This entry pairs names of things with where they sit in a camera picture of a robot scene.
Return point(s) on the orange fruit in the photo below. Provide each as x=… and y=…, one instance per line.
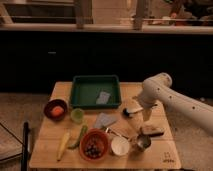
x=57, y=111

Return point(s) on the orange bowl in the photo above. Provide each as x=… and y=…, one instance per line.
x=103, y=143

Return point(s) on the yellow corn cob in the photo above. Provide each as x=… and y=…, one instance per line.
x=62, y=145

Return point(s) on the metal spoon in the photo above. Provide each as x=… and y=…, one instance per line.
x=111, y=131

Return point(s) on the green cucumber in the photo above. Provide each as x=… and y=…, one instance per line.
x=81, y=134

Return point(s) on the sponge with black handle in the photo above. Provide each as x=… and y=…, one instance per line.
x=152, y=131

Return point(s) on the small green cup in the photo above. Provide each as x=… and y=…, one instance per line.
x=77, y=115

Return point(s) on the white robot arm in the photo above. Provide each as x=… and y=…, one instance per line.
x=158, y=87

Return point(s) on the dark grapes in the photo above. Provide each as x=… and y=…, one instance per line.
x=92, y=149

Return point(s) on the green plastic tray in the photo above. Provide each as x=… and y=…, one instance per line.
x=87, y=89

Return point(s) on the grey cloth in tray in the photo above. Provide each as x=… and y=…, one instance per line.
x=103, y=97

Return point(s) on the grey cloth on table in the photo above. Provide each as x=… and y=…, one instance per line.
x=104, y=120

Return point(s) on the white cup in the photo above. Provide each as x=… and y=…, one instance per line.
x=120, y=146

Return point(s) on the black chair frame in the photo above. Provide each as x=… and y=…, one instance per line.
x=14, y=149

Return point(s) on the dark red bowl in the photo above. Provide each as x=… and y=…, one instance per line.
x=51, y=104

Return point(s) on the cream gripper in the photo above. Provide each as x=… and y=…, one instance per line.
x=146, y=113

